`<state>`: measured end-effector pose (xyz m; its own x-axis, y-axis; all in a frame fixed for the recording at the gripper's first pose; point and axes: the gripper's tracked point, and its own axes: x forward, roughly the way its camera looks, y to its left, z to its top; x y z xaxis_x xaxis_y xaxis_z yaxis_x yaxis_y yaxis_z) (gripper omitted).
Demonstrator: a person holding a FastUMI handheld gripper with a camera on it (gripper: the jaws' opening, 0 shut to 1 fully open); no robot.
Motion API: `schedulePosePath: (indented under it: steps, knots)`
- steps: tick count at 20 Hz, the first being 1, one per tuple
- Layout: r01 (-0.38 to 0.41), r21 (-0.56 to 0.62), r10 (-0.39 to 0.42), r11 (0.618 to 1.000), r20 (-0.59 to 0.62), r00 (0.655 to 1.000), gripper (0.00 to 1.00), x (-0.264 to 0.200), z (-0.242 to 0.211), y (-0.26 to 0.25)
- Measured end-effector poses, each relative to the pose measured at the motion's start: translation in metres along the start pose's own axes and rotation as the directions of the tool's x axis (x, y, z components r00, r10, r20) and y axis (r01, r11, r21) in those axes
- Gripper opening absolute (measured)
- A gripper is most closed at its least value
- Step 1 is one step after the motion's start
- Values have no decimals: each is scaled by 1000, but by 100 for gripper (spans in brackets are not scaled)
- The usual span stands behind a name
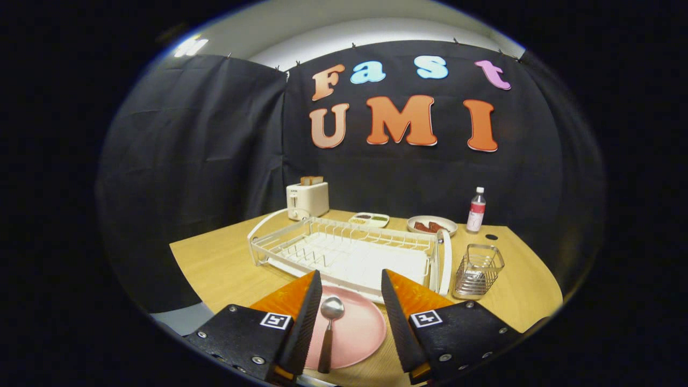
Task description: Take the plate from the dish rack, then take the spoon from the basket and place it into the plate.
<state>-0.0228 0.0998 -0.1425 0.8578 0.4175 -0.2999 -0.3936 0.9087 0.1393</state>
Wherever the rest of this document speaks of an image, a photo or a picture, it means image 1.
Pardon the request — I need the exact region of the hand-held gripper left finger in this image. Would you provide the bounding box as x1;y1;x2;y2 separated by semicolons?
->
184;270;323;383

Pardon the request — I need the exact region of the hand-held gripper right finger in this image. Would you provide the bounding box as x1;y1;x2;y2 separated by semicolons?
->
381;269;522;385

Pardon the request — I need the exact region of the metal spoon with dark handle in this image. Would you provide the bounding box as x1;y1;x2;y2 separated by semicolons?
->
317;296;345;374

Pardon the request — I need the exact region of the pink plate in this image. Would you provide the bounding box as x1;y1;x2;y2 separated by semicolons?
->
301;285;388;370

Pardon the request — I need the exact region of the white wire dish rack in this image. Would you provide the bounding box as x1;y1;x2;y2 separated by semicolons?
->
247;209;453;304

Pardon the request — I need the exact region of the metal wire basket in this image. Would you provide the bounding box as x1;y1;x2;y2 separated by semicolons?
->
451;243;505;300

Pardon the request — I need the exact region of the white divided dish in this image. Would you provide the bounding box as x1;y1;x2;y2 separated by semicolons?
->
348;212;390;228

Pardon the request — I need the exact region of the beige plate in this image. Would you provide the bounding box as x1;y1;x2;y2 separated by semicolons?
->
406;215;458;238

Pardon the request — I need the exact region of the white drip tray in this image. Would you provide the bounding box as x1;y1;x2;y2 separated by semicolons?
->
268;236;431;302

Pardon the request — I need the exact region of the white toaster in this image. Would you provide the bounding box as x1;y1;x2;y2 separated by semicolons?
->
286;182;330;221

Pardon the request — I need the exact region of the clear plastic bottle red label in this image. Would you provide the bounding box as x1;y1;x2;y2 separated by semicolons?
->
466;187;486;234

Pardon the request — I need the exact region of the black backdrop cloth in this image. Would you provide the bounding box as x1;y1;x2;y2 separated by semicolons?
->
97;40;608;315

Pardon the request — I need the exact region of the small ceiling light panel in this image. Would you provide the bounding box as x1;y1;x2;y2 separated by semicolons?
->
173;37;210;59

